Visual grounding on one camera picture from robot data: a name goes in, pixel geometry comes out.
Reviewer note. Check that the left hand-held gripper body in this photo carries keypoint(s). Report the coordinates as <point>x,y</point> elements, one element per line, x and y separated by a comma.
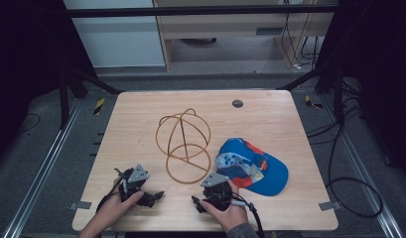
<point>135,185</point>

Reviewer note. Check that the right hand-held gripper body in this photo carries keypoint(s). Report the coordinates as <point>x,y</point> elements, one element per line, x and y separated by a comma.
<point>217,193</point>

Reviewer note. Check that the person's right hand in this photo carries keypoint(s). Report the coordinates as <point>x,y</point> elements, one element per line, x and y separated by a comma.
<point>228,216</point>

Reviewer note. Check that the person's left hand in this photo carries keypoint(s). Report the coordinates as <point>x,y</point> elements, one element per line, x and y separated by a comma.
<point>115,210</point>

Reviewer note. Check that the blue patterned cap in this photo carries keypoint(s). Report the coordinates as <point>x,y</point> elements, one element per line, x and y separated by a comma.
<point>256,168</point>

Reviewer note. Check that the yellow black hazard tape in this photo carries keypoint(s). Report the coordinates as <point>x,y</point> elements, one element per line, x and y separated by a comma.
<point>99,106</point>
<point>312,102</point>

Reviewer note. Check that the black metal stand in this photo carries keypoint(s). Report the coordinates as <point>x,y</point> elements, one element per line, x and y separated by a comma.
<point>333,86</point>
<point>68,89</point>

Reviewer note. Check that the white cabinet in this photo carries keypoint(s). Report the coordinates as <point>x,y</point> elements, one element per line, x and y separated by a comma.
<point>121,39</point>

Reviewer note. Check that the black curtain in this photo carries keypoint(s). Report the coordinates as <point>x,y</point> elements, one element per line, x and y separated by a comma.
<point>28,66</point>
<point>379,82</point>

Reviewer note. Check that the light wooden desk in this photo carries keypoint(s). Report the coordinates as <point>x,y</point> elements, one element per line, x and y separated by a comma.
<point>223,28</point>

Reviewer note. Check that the grey table edge bracket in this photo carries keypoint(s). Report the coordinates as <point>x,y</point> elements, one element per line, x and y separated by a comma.
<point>80,205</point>
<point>329,205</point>

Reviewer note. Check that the aluminium floor rail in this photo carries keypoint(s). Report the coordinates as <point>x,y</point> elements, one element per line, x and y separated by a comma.
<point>41,172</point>
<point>362,165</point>

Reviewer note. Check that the black frame crossbar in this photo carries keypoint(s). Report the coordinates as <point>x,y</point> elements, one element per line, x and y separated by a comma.
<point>190,11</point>

